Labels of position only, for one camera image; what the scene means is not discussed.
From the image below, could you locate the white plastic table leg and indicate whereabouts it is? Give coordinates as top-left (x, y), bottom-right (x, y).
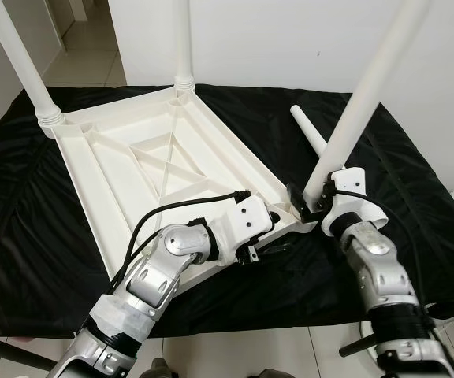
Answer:
top-left (0, 0), bottom-right (64, 131)
top-left (172, 0), bottom-right (196, 94)
top-left (302, 0), bottom-right (434, 213)
top-left (290, 105), bottom-right (389, 229)

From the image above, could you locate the white plastic table top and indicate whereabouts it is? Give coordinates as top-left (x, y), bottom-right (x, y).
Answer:
top-left (50, 83), bottom-right (318, 288)

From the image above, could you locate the black table cloth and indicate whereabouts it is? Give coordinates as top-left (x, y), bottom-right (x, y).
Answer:
top-left (0, 83), bottom-right (454, 339)

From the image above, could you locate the grey robot left foot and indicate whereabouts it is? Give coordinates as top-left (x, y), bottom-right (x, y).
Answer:
top-left (144, 358), bottom-right (177, 378)

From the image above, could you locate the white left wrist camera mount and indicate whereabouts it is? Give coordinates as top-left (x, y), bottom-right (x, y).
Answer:
top-left (211, 193), bottom-right (277, 265)

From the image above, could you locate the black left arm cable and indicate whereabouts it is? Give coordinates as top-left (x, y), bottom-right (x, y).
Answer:
top-left (109, 189), bottom-right (251, 292)

